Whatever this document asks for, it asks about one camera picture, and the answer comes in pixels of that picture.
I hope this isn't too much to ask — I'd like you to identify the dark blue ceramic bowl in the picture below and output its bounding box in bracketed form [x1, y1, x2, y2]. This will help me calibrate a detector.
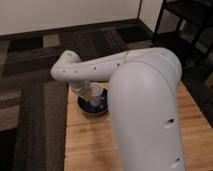
[77, 89, 108, 115]

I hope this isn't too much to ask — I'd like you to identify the black metal shelf rack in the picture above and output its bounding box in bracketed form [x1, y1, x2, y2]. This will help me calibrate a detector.
[151, 0, 213, 64]

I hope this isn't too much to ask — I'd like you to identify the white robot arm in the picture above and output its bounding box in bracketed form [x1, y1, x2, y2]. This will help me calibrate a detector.
[51, 48, 186, 171]

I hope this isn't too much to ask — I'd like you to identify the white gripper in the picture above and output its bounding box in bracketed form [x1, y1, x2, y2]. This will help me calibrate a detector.
[88, 82, 103, 107]

